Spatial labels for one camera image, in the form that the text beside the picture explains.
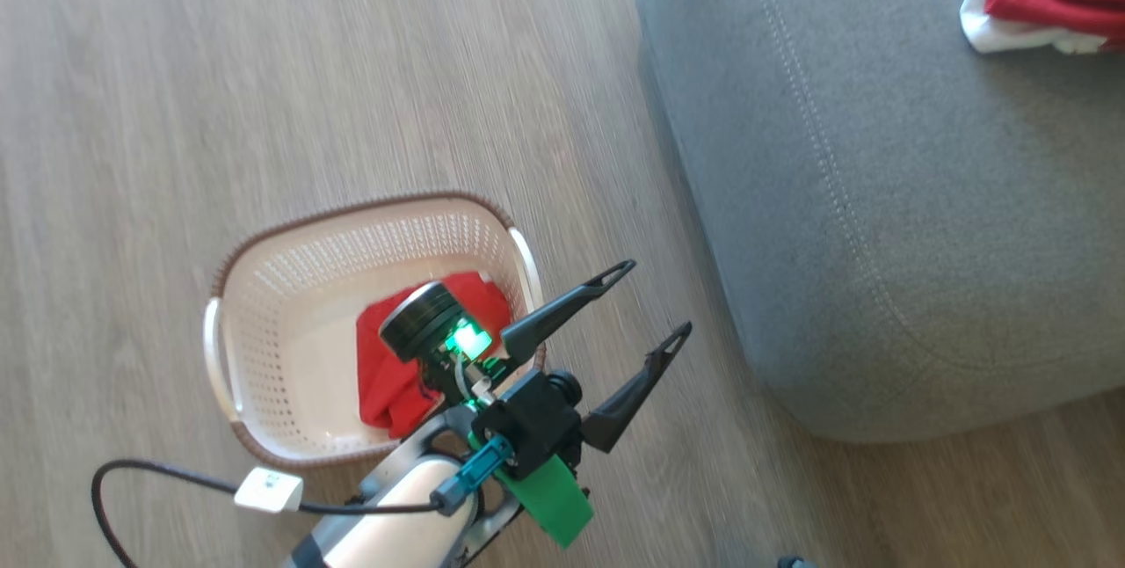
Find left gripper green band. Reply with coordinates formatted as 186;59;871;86
378;259;693;550

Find grey fabric sofa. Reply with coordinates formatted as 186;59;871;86
633;0;1125;444

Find cream plastic laundry basket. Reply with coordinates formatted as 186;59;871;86
204;192;548;470

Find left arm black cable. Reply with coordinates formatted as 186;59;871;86
91;460;445;568

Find white cable label tag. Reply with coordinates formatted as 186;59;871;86
234;466;305;514

